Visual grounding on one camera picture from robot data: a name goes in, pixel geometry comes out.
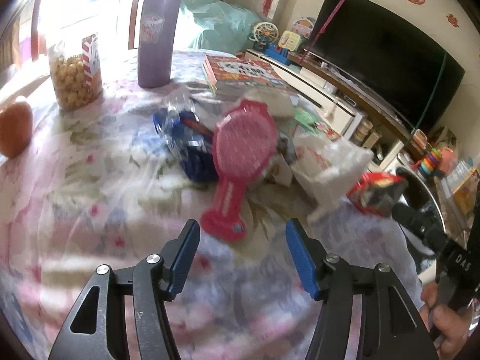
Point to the purple thermos bottle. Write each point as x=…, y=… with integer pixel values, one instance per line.
x=155, y=45

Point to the blue toy set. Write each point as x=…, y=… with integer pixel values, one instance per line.
x=278, y=53

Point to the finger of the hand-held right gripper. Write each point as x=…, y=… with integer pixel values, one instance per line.
x=416, y=223

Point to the blue plastic packet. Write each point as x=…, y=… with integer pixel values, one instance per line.
x=191, y=150

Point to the toy ferris wheel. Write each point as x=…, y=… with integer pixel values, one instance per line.
x=263, y=33

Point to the red illustrated book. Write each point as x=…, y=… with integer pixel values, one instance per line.
x=243, y=73

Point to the clear jar of snack balls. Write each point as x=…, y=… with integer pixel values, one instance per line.
x=71, y=78

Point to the pink plastic paddle brush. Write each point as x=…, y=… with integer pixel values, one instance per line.
x=243, y=142

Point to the red apple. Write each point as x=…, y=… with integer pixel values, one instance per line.
x=15, y=127

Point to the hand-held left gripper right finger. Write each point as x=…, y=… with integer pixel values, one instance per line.
x=302, y=258

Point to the green and red packet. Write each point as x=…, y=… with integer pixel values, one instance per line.
x=305, y=120

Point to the pink arched toy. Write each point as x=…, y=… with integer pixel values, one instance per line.
x=304, y=28

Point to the yellow tin stack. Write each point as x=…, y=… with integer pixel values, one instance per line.
x=362, y=133

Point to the black flat television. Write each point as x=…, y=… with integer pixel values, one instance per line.
x=382, y=52

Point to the small red wall sticker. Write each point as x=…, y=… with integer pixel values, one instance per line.
x=453, y=20

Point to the person's right hand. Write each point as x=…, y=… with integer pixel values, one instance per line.
x=450, y=330

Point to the red snack wrapper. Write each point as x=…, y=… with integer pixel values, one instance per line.
x=369, y=191

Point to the teal cloth covered armchair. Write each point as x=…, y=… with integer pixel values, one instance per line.
x=221, y=22

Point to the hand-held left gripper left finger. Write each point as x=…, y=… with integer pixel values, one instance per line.
x=183, y=258

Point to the pink and green hula hoop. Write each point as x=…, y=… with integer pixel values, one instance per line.
x=330, y=18

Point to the white television cabinet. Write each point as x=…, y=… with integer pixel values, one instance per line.
x=322, y=82

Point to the small pink hanging toy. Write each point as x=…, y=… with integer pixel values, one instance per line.
x=332, y=108

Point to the wooden sliding glass door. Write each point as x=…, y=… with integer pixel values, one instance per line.
x=132, y=11

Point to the yellow printed box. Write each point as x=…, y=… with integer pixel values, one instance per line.
x=467, y=191

